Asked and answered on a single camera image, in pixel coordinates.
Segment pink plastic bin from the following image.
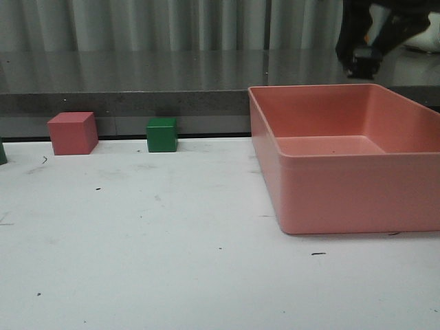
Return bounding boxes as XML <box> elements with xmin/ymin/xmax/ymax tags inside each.
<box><xmin>248</xmin><ymin>84</ymin><xmax>439</xmax><ymax>234</ymax></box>

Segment grey stone counter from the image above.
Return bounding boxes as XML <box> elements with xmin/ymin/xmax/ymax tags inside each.
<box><xmin>0</xmin><ymin>47</ymin><xmax>440</xmax><ymax>138</ymax></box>

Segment dark green block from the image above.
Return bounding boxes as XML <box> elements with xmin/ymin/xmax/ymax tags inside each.
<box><xmin>0</xmin><ymin>138</ymin><xmax>8</xmax><ymax>165</ymax></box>

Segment green cube block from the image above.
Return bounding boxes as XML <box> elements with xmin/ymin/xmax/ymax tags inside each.
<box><xmin>146</xmin><ymin>118</ymin><xmax>178</xmax><ymax>153</ymax></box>

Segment white appliance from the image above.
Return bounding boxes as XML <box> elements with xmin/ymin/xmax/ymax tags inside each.
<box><xmin>404</xmin><ymin>29</ymin><xmax>439</xmax><ymax>53</ymax></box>

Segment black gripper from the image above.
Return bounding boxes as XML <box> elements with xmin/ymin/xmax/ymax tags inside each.
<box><xmin>344</xmin><ymin>45</ymin><xmax>382</xmax><ymax>78</ymax></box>

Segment grey curtain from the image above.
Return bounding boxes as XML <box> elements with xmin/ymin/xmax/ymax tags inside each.
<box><xmin>1</xmin><ymin>1</ymin><xmax>342</xmax><ymax>52</ymax></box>

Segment pink cube block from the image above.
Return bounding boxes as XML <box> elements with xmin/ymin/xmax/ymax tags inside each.
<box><xmin>47</xmin><ymin>111</ymin><xmax>98</xmax><ymax>155</ymax></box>

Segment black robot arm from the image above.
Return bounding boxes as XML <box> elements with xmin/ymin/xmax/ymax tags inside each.
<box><xmin>335</xmin><ymin>1</ymin><xmax>439</xmax><ymax>80</ymax></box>

